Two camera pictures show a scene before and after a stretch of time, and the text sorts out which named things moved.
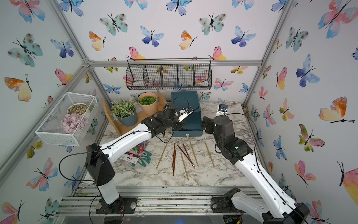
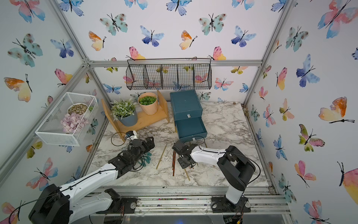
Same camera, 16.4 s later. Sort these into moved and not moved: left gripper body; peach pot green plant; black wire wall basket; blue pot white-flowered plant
Moved: left gripper body
Not moved: black wire wall basket; peach pot green plant; blue pot white-flowered plant
